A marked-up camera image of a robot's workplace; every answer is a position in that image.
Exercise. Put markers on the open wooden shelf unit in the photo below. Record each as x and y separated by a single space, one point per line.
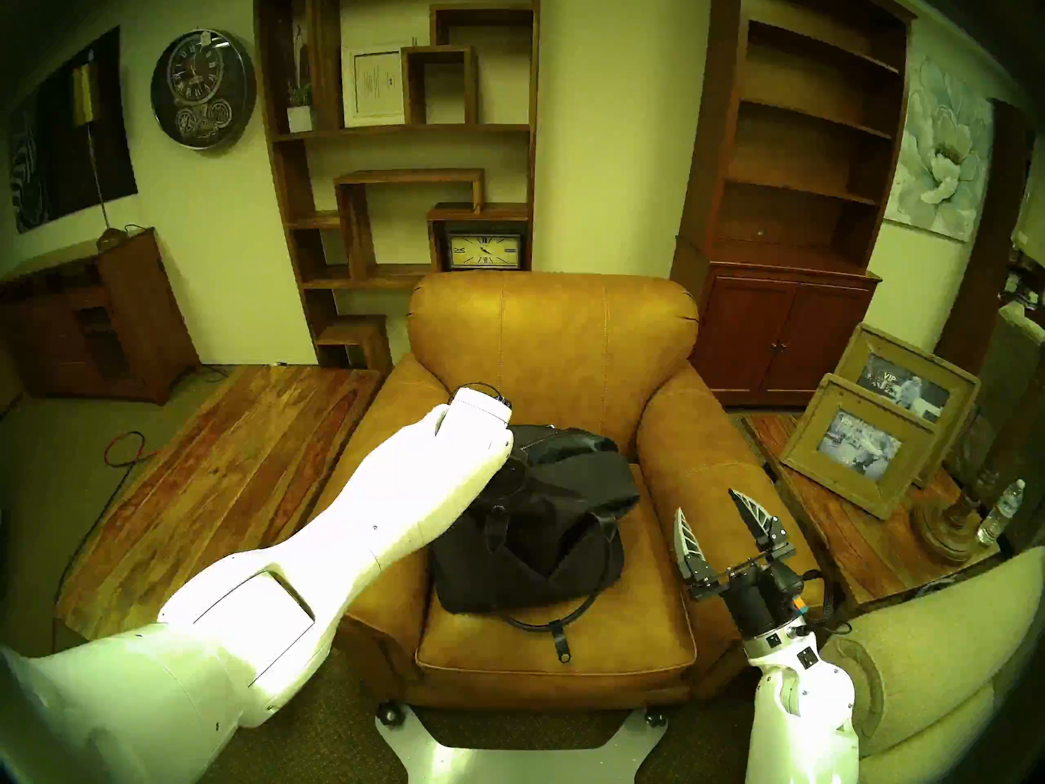
357 227

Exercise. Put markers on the black levelling knob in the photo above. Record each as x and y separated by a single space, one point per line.
654 717
389 714

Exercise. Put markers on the black zipper handbag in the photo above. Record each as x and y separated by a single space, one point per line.
563 529

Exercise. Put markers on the round black wall clock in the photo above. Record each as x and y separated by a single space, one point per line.
202 88

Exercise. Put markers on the rectangular mantel clock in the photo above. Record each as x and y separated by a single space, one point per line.
484 251

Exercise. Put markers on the white framed certificate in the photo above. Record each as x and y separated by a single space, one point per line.
371 84

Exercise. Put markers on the large rustic photo frame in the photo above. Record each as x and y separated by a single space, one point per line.
902 386

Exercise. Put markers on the clear water bottle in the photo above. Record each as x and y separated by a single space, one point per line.
998 517

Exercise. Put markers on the small potted plant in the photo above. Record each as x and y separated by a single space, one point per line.
300 117

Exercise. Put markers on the black zebra canvas picture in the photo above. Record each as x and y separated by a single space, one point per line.
49 162

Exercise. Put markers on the pale flower painting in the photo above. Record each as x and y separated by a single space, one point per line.
939 153

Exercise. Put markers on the turned wooden lamp base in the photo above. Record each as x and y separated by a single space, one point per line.
943 529

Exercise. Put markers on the wooden side table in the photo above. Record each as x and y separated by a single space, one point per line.
865 545

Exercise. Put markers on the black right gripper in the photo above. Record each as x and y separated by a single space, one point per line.
755 599

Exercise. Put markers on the grey wingback chair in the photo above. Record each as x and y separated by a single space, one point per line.
1004 366

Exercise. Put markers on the reddish wooden sideboard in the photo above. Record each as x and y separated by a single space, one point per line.
139 317

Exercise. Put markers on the small rustic photo frame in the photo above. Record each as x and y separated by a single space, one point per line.
861 446

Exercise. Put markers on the beige upholstered chair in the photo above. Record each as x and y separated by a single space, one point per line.
939 652

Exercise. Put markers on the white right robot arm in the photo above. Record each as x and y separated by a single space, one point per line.
804 709

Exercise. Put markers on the wooden plank coffee table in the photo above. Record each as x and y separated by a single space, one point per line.
204 464

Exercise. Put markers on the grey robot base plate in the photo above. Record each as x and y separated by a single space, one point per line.
522 762

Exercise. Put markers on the tan leather armchair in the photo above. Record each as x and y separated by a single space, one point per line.
555 341

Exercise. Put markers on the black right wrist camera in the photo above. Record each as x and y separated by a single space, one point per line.
790 596

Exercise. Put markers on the dark wooden bookcase cabinet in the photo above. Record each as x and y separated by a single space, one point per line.
775 333

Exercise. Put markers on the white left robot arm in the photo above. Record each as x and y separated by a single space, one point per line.
367 529

